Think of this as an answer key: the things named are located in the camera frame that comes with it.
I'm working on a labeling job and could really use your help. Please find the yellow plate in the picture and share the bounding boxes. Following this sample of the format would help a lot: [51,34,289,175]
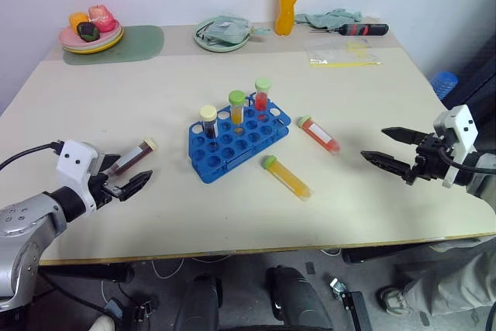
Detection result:
[64,28,126,53]

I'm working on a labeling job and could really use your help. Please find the orange liquid tube, green cap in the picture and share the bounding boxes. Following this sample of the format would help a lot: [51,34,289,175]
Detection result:
[228,90,247,126]

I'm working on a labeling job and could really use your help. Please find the black metal stand base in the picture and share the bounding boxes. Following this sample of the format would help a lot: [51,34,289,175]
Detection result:
[339,291,375,331]

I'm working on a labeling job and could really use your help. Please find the clear plastic bag yellow strip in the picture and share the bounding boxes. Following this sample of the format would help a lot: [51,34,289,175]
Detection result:
[305,40,384,69]

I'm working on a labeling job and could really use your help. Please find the white shoe toe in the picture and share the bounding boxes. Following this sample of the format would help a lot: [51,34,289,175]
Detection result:
[90,315,118,331]

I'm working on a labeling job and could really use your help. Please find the pink toy peach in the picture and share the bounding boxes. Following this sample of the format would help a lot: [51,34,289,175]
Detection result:
[88,3,118,34]

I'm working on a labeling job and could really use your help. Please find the green cloth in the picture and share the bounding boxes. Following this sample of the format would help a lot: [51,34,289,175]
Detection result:
[294,8,366,27]

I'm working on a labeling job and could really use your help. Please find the pale green fabric pouch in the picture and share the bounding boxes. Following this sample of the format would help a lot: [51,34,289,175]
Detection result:
[198,15,273,45]

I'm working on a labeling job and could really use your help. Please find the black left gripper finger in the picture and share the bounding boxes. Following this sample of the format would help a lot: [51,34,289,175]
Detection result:
[115,170,154,203]
[101,154,122,173]

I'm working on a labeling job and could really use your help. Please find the blue test tube rack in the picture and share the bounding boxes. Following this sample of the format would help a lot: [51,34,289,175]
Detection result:
[188,92,292,185]

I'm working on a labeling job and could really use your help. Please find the orange toy fruit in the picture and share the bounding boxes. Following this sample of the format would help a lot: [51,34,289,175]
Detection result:
[68,12,91,34]

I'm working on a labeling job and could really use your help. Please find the grey trouser leg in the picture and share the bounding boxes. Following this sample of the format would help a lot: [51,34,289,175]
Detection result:
[394,234,496,317]

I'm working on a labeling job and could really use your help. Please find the green placemat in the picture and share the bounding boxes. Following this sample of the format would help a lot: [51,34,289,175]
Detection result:
[63,24,166,67]

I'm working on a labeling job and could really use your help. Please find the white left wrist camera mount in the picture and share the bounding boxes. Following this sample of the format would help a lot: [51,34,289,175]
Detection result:
[55,139,103,215]

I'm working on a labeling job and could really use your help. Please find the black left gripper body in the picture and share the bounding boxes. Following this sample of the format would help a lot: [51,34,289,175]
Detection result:
[90,154,125,212]

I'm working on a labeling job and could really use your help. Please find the dark rounded shape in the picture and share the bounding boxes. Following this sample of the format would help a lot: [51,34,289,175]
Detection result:
[171,271,225,331]
[264,264,335,331]

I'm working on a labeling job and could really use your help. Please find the light green round plate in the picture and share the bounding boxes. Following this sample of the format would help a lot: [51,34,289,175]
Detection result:
[193,16,253,53]

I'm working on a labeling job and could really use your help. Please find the pink plate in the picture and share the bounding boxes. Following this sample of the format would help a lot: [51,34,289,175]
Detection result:
[58,22,124,47]

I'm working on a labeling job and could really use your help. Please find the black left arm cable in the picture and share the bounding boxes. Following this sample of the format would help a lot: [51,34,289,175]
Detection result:
[0,140,65,171]

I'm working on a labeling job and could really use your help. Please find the dark red tube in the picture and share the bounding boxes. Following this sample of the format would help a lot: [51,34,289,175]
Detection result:
[112,137,159,174]

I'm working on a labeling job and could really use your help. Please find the red liquid tube, green cap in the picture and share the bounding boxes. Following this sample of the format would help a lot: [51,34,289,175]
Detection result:
[253,78,273,112]

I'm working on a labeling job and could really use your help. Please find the white floor cable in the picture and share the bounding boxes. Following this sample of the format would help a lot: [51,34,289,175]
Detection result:
[150,257,188,281]

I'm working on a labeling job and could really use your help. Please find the blue ribbed container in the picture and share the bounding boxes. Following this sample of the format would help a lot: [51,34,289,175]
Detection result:
[429,71,460,101]

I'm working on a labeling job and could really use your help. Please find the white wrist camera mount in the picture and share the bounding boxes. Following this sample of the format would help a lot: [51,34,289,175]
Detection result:
[432,105,479,189]
[55,139,103,215]

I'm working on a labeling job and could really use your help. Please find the red and black screwdriver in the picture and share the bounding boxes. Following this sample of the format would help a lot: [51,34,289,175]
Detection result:
[308,22,390,38]

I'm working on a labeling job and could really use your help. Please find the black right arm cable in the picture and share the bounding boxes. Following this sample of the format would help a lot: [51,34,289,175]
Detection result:
[444,147,496,174]

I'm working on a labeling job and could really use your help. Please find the dark liquid tube, yellow cap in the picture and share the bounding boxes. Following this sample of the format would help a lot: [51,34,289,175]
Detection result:
[198,104,220,140]

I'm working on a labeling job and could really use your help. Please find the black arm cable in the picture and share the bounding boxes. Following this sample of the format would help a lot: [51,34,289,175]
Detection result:
[0,140,65,171]
[444,147,496,174]

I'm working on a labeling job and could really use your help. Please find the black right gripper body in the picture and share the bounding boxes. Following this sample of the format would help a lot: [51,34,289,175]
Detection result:
[405,133,456,187]

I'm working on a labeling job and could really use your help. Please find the dark toy fruit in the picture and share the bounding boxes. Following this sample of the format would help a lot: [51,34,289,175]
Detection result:
[76,22,101,43]

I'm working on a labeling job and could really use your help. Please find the black table frame bar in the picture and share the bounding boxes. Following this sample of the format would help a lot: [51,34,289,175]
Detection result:
[340,243,441,267]
[40,262,136,284]

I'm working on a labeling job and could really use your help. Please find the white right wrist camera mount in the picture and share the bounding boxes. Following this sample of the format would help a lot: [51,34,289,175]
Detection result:
[432,105,479,189]

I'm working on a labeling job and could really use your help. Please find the pale green plate under stack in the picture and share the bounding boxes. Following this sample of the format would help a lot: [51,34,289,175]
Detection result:
[61,42,117,56]

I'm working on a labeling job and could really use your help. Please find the metal caster clamp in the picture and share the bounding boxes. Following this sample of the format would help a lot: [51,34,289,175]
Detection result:
[329,277,350,302]

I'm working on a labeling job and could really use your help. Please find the grey sneaker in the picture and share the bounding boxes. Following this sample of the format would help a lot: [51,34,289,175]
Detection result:
[377,285,414,317]

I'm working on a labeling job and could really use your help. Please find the orange-red labelled tube, green cap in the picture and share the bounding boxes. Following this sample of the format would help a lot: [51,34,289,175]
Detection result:
[296,115,343,154]

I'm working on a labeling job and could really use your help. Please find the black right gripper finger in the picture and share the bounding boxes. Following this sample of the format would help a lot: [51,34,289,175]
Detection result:
[360,150,412,184]
[381,126,429,147]

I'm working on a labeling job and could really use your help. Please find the yellow liquid tube, green cap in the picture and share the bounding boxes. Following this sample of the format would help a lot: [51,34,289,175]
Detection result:
[260,154,315,202]

